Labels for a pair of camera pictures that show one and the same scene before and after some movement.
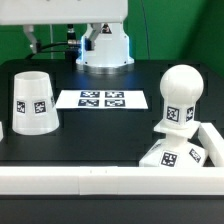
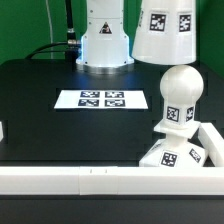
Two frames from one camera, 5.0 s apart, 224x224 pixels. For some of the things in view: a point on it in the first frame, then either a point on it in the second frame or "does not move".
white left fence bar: (1, 132) does not move
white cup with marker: (34, 106) to (166, 32)
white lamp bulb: (181, 87) does not move
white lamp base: (175, 150) does not move
